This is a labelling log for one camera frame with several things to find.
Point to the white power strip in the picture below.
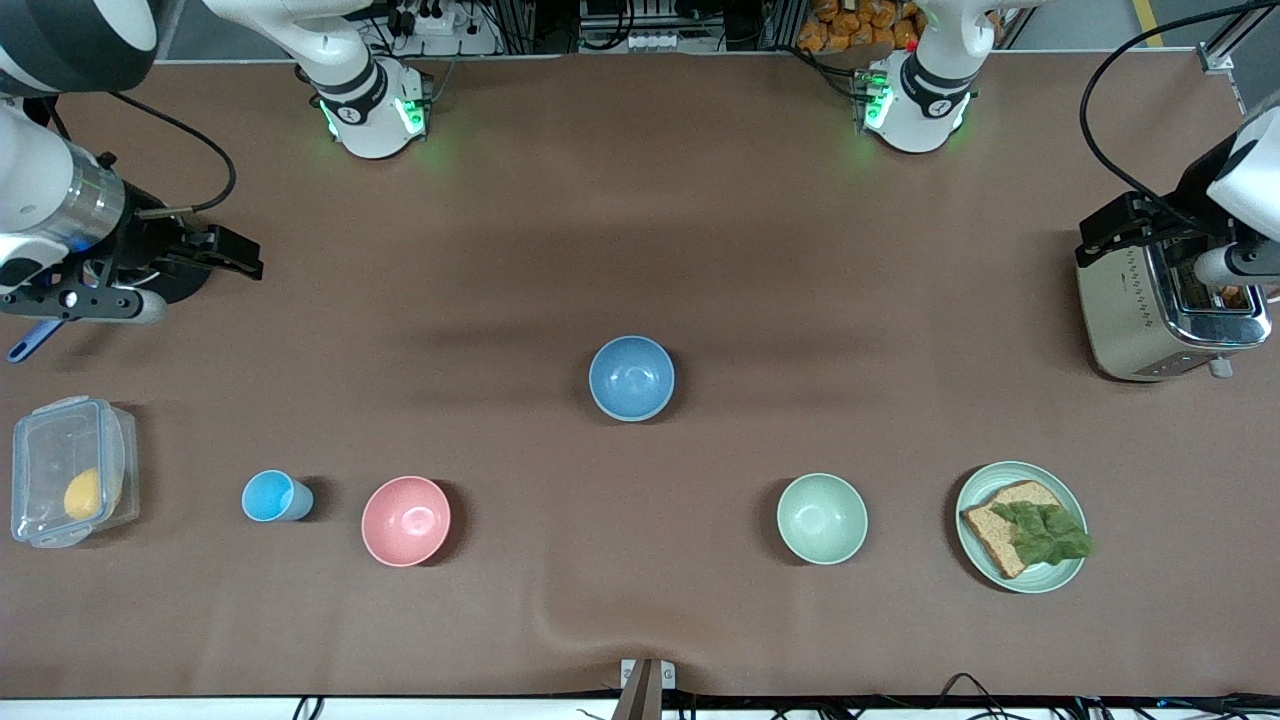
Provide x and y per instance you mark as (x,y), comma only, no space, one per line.
(430,20)

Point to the pale green plate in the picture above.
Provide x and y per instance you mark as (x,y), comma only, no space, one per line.
(975,560)

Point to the yellow lemon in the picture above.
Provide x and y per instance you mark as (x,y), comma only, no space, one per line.
(83,495)

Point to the grey metal table clamp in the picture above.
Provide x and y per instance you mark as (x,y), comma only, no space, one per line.
(647,685)

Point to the white multi-socket strip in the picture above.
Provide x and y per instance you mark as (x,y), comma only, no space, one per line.
(652,41)

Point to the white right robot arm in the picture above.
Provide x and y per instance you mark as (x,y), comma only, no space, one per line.
(40,190)

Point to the orange snack bags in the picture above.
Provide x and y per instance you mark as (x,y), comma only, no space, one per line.
(855,25)

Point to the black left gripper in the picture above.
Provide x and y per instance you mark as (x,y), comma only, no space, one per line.
(1192,183)

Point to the light blue cup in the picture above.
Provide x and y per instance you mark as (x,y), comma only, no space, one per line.
(270,496)

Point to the green lettuce leaf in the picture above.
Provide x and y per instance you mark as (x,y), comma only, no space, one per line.
(1045,532)

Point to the silver toaster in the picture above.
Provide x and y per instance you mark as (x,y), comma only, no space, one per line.
(1140,320)

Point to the brown tablecloth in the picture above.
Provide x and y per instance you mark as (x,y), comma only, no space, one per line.
(640,250)

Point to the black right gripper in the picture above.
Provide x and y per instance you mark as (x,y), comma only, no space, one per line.
(150,248)

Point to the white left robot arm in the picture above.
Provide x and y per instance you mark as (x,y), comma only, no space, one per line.
(925,110)

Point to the brown bread slice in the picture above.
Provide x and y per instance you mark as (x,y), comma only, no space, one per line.
(995,530)

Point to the clear plastic lidded container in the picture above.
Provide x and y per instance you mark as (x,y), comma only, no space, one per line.
(45,470)

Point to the pale green bowl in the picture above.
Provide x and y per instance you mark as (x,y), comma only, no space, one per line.
(609,413)
(822,518)

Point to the blue bowl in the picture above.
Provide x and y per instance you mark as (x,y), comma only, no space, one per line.
(632,376)

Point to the pink bowl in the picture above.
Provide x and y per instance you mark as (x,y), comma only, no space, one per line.
(406,521)

